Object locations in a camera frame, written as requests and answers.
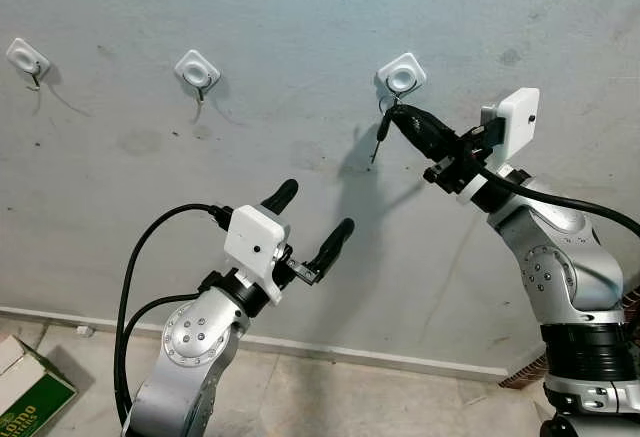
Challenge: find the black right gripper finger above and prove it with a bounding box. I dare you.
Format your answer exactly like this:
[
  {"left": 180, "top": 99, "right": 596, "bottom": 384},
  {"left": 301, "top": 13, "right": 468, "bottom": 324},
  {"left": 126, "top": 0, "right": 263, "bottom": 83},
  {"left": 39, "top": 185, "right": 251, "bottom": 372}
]
[
  {"left": 392, "top": 105, "right": 469, "bottom": 150},
  {"left": 400, "top": 123, "right": 459, "bottom": 163}
]

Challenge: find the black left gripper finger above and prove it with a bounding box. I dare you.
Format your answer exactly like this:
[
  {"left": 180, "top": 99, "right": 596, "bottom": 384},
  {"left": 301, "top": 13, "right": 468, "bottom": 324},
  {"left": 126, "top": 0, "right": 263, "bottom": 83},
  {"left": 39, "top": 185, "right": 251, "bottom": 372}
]
[
  {"left": 303, "top": 218, "right": 356, "bottom": 285},
  {"left": 260, "top": 179, "right": 300, "bottom": 216}
]

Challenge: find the key with black head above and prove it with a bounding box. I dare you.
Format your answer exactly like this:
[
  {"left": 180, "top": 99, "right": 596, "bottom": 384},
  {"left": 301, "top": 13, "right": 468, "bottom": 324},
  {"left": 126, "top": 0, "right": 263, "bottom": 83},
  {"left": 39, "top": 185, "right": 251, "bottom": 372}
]
[{"left": 370, "top": 97, "right": 401, "bottom": 166}]

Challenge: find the green white cardboard box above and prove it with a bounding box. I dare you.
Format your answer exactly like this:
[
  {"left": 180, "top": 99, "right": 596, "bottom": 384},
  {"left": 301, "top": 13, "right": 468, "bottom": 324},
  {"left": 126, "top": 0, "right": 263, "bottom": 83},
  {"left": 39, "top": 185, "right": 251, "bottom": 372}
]
[{"left": 0, "top": 335, "right": 78, "bottom": 437}]

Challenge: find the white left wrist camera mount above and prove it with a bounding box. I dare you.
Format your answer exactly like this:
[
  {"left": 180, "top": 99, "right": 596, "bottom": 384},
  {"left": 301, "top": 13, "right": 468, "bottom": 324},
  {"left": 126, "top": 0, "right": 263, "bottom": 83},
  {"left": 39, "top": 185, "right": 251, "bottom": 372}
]
[{"left": 223, "top": 205, "right": 291, "bottom": 303}]

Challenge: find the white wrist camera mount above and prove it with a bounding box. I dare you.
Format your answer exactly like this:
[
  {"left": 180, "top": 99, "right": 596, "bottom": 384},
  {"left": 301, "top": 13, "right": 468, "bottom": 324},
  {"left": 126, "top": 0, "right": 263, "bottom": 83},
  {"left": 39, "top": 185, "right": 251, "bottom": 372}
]
[
  {"left": 455, "top": 87, "right": 542, "bottom": 203},
  {"left": 223, "top": 205, "right": 291, "bottom": 303}
]

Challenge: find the white adhesive wall hook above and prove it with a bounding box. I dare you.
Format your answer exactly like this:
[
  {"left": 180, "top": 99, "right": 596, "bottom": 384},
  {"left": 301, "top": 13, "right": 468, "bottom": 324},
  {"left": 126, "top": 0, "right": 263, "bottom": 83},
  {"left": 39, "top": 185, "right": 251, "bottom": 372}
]
[
  {"left": 5, "top": 37, "right": 51, "bottom": 93},
  {"left": 175, "top": 49, "right": 221, "bottom": 103},
  {"left": 376, "top": 52, "right": 428, "bottom": 113}
]

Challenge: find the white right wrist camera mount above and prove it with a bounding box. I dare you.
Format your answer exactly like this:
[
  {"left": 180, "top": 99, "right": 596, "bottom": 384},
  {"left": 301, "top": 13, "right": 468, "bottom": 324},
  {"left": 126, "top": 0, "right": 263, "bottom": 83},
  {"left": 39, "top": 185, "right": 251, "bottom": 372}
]
[{"left": 455, "top": 87, "right": 542, "bottom": 203}]

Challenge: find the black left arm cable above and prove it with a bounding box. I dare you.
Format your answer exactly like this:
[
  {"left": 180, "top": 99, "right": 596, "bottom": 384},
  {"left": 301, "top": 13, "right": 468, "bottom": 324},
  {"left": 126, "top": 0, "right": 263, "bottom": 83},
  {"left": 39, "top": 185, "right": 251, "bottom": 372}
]
[{"left": 115, "top": 203, "right": 236, "bottom": 428}]

